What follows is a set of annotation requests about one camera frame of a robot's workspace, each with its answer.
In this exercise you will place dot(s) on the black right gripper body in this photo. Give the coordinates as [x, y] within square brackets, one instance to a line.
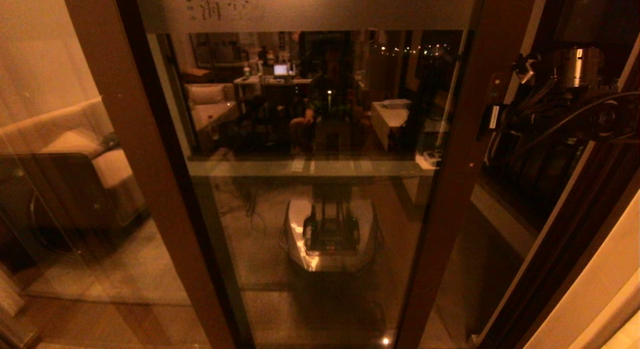
[550, 119]

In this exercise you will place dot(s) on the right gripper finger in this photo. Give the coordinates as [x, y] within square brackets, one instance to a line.
[484, 132]
[484, 115]

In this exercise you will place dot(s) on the brown framed sliding glass door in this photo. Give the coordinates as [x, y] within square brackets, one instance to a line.
[450, 214]

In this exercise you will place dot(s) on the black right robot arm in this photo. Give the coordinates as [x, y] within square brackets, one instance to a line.
[620, 119]

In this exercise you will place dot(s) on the black metal side window railing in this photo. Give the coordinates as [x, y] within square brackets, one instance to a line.
[530, 184]

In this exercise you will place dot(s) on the brown stone side window sill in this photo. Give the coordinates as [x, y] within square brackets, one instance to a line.
[505, 214]

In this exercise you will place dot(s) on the brown framed fixed glass panel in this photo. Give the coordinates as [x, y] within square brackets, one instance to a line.
[145, 139]

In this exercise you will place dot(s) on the beige sofa cushion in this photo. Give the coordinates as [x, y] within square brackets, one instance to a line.
[72, 145]

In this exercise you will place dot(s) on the beige sofa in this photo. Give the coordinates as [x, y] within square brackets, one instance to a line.
[60, 189]

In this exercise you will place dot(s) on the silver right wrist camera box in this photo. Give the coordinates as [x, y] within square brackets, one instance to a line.
[525, 69]

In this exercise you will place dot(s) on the dark brown side window frame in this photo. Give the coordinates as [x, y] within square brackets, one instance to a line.
[595, 19]

